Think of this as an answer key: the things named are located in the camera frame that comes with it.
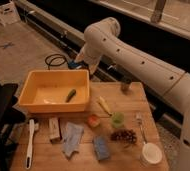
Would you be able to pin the silver fork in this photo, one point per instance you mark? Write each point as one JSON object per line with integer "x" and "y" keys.
{"x": 139, "y": 121}

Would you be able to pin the orange round fruit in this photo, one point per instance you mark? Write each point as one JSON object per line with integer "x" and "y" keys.
{"x": 93, "y": 121}

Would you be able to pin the black chair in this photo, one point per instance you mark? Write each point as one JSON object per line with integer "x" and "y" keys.
{"x": 9, "y": 116}

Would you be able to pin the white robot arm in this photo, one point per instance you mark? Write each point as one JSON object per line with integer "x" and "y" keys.
{"x": 167, "y": 81}

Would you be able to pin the blue device on floor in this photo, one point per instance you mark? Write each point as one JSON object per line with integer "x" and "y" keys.
{"x": 77, "y": 65}

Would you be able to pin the small cardboard box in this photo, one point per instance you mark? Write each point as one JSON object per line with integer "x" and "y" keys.
{"x": 54, "y": 129}

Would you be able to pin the white handled brush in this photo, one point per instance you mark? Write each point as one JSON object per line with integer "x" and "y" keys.
{"x": 30, "y": 144}

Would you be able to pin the white cardboard box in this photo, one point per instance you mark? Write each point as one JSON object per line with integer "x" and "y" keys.
{"x": 8, "y": 14}

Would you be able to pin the dark metal cup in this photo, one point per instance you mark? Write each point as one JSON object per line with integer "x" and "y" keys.
{"x": 125, "y": 84}

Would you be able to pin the grey blue cloth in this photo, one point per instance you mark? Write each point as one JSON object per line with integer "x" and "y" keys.
{"x": 71, "y": 139}

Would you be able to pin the stack of white plates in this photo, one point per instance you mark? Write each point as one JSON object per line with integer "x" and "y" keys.
{"x": 151, "y": 154}

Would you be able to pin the yellow plastic bin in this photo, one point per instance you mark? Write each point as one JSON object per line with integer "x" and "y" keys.
{"x": 45, "y": 91}

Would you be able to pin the green plastic cup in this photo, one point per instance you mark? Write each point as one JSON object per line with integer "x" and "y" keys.
{"x": 117, "y": 120}

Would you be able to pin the bunch of dark grapes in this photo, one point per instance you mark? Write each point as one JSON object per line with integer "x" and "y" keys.
{"x": 128, "y": 136}

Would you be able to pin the dark green pepper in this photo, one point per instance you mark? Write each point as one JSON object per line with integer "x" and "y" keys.
{"x": 70, "y": 95}

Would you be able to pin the blue sponge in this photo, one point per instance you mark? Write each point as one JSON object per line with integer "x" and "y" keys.
{"x": 100, "y": 148}

